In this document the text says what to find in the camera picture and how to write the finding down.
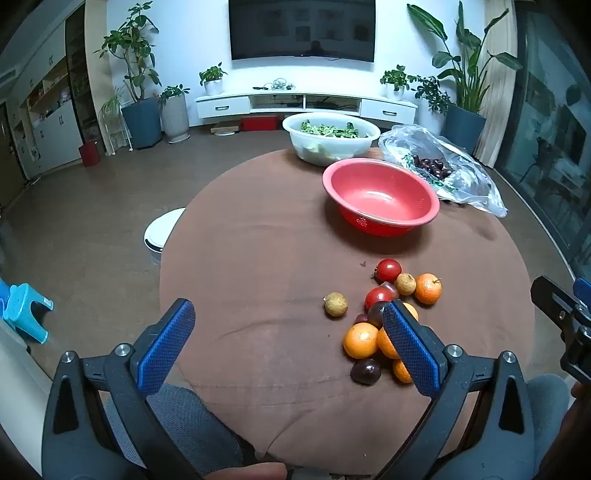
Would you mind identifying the red plastic colander basin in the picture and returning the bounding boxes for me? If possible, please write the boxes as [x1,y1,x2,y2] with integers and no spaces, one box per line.
[322,158,441,237]

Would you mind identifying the red box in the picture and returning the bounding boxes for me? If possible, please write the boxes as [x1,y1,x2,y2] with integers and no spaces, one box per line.
[241,116,279,132]

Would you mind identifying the person's left leg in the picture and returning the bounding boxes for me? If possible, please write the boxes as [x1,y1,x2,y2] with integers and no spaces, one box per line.
[106,385,245,480]

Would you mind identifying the white television cabinet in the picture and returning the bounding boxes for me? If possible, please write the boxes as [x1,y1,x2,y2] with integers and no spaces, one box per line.
[194,92,419,125]

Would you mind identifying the white wire plant rack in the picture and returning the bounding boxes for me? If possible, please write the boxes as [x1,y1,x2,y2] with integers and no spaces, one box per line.
[99,88,134,156]

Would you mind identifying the plant in tall white pot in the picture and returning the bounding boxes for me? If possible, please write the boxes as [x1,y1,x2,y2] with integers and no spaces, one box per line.
[158,85,191,144]

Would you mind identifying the broad-leaf plant in blue pot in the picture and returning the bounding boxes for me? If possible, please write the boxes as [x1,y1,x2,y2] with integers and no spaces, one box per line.
[407,1,523,155]

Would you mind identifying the white plastic bowl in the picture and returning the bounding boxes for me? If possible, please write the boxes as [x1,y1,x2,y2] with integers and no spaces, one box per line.
[282,112,380,167]

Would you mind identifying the bushy dark green plant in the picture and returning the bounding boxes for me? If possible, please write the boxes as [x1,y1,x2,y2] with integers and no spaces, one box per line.
[414,76,451,116]

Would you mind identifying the white wall cupboard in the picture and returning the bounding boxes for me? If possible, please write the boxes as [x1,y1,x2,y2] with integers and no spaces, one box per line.
[0,46,93,182]

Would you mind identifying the glass sliding door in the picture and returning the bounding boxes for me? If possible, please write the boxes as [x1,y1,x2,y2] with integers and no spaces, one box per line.
[496,9,591,278]

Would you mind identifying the person's right leg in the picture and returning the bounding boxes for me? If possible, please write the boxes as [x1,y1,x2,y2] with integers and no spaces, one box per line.
[526,374,571,418]

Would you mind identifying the blue plastic stool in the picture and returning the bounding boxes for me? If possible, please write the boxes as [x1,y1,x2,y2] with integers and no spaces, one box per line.
[0,277,54,345]

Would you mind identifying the green leafy vegetables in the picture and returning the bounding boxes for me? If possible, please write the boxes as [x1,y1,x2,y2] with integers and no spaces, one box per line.
[300,120,361,139]

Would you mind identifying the tall plant in blue pot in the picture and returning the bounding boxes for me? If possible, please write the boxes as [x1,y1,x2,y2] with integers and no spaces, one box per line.
[98,2,163,149]

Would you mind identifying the clear plastic bag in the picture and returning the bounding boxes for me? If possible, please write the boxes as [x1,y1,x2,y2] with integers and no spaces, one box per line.
[379,124,509,219]

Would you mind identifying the pile of dark cherries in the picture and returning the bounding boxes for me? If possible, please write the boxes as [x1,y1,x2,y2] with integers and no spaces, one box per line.
[412,156,451,180]

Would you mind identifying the dark purple plum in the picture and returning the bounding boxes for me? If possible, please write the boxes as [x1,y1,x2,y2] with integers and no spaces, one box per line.
[367,302,389,329]
[350,358,382,385]

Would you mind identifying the beige curtain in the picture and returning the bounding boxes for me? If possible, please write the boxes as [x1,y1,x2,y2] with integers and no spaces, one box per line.
[475,0,523,163]

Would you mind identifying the person's leg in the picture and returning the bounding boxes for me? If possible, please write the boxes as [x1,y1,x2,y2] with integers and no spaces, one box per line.
[106,385,245,480]
[526,374,571,418]

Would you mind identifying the red waste bin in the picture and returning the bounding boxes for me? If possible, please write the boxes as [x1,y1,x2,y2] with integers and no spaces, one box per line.
[78,142,101,167]

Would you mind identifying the person's left hand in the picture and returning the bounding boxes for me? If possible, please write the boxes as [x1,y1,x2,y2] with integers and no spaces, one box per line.
[217,463,288,480]

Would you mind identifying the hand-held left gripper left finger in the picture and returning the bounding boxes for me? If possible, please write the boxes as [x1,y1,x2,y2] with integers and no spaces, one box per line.
[41,298,204,480]

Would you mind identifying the white round stool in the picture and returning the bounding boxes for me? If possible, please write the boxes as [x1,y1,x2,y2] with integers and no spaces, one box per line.
[144,208,186,254]

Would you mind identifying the red tomato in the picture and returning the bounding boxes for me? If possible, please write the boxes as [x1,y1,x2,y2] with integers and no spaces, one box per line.
[372,258,402,283]
[365,287,393,310]

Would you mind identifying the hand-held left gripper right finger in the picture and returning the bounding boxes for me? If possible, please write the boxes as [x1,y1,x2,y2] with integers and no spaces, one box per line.
[374,299,566,480]

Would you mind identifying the small plant in white pot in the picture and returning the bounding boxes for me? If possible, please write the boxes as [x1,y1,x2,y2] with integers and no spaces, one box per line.
[381,65,416,101]
[199,62,228,96]

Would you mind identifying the black television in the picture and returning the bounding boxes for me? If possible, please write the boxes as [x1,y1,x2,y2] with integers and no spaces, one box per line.
[229,0,376,62]

